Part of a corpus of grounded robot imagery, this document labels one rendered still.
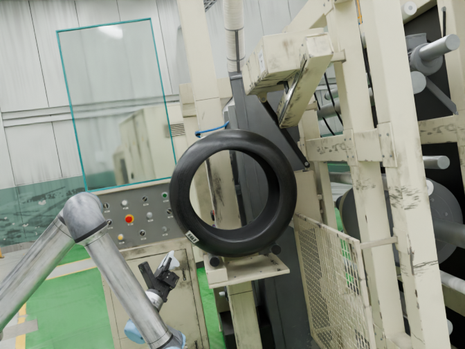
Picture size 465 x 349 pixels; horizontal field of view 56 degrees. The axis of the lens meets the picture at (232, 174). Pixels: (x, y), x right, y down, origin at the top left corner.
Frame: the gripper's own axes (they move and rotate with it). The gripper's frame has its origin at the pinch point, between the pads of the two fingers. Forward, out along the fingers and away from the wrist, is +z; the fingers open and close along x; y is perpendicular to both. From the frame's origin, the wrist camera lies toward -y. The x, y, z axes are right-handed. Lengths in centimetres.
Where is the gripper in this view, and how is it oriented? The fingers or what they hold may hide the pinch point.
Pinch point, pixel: (169, 252)
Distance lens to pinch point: 186.7
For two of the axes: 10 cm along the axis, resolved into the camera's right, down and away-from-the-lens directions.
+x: 6.0, -4.1, -6.9
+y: 7.4, 6.1, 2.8
